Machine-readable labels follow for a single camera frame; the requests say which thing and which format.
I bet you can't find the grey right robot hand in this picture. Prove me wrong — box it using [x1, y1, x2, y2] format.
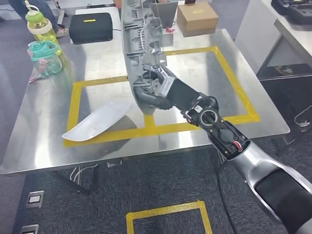
[133, 64, 176, 111]

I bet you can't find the silver plastic wheel cover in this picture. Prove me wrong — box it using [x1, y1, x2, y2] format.
[121, 0, 168, 116]

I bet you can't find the white curved plastic part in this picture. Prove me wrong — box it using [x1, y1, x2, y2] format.
[61, 100, 134, 143]

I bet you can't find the stainless steel workbench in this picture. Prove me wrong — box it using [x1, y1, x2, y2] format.
[0, 28, 291, 196]
[235, 0, 312, 81]

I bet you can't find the grey laptop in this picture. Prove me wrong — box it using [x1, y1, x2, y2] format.
[151, 0, 179, 29]

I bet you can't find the brown cardboard box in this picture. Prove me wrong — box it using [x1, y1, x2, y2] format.
[177, 2, 219, 38]

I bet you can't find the black case yellow stripe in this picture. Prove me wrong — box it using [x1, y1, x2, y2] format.
[69, 12, 113, 45]

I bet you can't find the black power adapter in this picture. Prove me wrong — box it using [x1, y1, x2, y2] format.
[86, 3, 115, 9]

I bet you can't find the crumpled clear plastic wrap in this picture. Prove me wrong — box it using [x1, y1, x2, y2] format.
[27, 40, 63, 78]

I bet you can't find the white desk leg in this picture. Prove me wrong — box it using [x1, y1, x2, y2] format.
[52, 0, 65, 26]

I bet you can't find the yellow green water bottle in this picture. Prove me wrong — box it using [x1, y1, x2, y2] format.
[24, 0, 63, 56]

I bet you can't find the pale grey shoe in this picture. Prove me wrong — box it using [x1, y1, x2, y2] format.
[274, 66, 295, 76]

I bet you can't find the steel floor socket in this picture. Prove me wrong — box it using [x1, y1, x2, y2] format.
[26, 190, 45, 209]
[20, 224, 39, 234]

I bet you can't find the black foam equipment case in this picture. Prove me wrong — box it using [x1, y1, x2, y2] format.
[270, 0, 312, 25]

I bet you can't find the white cable bundle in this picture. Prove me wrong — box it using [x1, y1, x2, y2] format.
[70, 164, 99, 183]

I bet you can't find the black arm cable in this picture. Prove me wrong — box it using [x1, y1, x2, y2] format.
[216, 159, 236, 234]

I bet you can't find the white power adapter cable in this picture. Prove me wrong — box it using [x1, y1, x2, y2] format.
[294, 105, 312, 128]

